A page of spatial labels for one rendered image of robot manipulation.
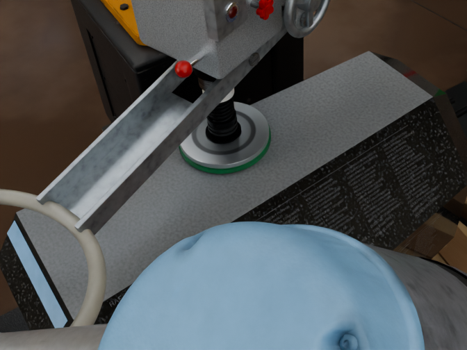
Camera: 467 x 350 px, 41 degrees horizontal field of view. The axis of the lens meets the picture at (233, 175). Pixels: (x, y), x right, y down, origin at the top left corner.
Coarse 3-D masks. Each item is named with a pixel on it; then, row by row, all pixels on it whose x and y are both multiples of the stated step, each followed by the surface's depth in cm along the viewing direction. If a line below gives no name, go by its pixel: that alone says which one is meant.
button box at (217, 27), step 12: (204, 0) 104; (216, 0) 103; (228, 0) 105; (240, 0) 108; (204, 12) 106; (216, 12) 104; (240, 12) 110; (216, 24) 106; (228, 24) 108; (240, 24) 112; (216, 36) 108
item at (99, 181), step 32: (256, 64) 132; (160, 96) 131; (224, 96) 130; (128, 128) 128; (160, 128) 128; (192, 128) 126; (96, 160) 124; (128, 160) 124; (160, 160) 122; (64, 192) 121; (96, 192) 121; (128, 192) 119; (96, 224) 115
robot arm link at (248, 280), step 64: (192, 256) 23; (256, 256) 21; (320, 256) 21; (384, 256) 25; (128, 320) 23; (192, 320) 22; (256, 320) 20; (320, 320) 19; (384, 320) 20; (448, 320) 24
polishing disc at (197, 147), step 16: (240, 112) 151; (256, 112) 151; (256, 128) 147; (192, 144) 146; (208, 144) 145; (224, 144) 145; (240, 144) 144; (256, 144) 144; (192, 160) 143; (208, 160) 142; (224, 160) 141; (240, 160) 141
